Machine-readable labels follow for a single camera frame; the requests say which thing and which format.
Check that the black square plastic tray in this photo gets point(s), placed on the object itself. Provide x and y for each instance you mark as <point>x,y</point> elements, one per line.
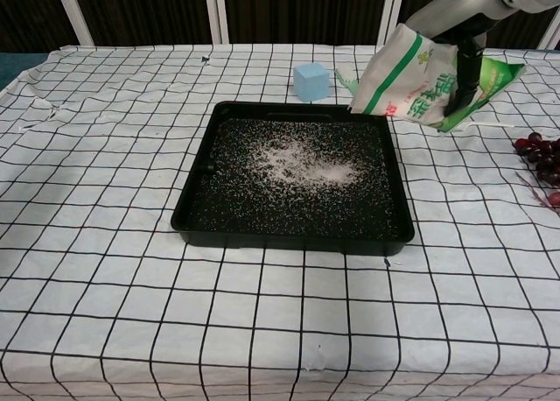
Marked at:
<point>227,226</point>

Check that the white partition frame post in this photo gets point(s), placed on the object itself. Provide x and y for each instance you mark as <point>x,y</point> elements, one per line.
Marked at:
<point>549,35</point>
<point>217,11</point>
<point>389,11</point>
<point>76,16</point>

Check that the silver and black right robot hand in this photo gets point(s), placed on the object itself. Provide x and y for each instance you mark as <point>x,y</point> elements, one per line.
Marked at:
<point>459,7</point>

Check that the white and green salt bag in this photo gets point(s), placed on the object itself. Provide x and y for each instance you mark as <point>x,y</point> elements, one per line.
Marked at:
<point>394,77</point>

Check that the light blue foam cube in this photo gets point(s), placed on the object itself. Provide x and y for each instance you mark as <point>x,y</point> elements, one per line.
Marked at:
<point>310,81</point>

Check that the white black-checked tablecloth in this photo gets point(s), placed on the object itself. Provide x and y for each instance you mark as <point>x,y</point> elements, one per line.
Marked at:
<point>131,287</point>

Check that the dark red grape bunch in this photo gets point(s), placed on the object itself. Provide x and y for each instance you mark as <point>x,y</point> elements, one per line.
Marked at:
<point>547,160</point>

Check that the thin white stick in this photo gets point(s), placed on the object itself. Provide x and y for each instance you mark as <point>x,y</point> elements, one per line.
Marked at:
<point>490,124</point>

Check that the spilled white salt pile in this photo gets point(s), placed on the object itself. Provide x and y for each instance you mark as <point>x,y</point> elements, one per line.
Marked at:
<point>332,171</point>

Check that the light green brush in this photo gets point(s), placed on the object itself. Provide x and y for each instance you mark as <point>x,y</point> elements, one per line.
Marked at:
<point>345,77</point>

